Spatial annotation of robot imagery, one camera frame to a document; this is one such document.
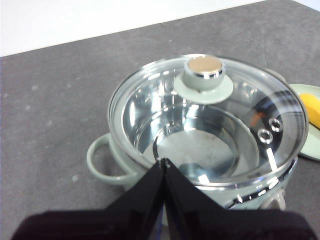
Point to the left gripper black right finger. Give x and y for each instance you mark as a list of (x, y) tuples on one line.
[(225, 225)]

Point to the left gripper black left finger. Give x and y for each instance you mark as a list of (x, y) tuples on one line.
[(112, 222)]

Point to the yellow corn cob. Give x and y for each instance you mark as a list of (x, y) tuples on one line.
[(312, 107)]

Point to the glass lid with green knob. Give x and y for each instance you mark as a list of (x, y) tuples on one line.
[(205, 72)]

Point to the pale green electric steamer pot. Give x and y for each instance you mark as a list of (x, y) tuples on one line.
[(91, 160)]

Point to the pale green round plate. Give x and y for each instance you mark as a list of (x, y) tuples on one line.
[(312, 146)]

